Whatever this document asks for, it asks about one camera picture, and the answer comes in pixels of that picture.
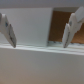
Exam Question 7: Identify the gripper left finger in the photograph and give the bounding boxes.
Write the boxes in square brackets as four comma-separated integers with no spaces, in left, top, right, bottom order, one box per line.
[0,12,18,49]

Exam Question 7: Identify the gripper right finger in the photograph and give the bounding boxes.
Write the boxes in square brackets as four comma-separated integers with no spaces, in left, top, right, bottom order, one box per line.
[62,6,84,49]

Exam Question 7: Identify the white sliding door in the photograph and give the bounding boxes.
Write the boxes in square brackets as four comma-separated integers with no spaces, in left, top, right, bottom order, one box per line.
[0,7,52,47]

